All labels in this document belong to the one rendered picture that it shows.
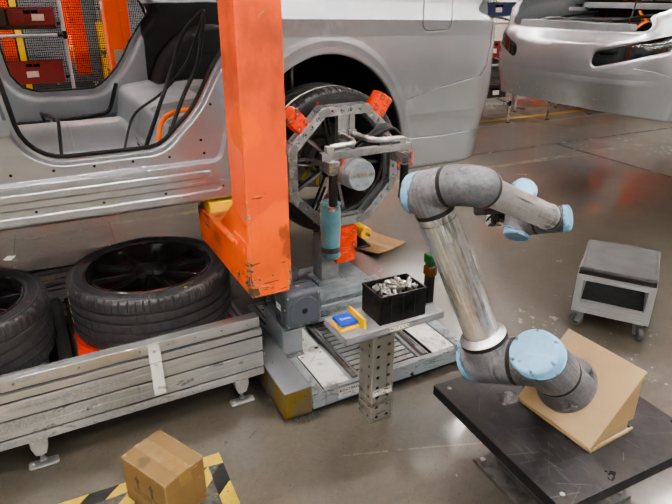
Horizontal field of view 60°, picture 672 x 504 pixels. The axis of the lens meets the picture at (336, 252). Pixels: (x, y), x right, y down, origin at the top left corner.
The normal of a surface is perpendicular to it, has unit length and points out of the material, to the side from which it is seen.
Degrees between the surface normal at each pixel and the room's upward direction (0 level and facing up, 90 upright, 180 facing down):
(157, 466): 0
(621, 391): 45
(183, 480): 90
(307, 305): 90
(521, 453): 0
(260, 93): 90
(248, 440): 0
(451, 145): 90
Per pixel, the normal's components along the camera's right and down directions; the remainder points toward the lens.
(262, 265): 0.47, 0.36
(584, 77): -0.79, 0.27
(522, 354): -0.54, -0.51
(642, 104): -0.39, 0.58
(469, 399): 0.00, -0.91
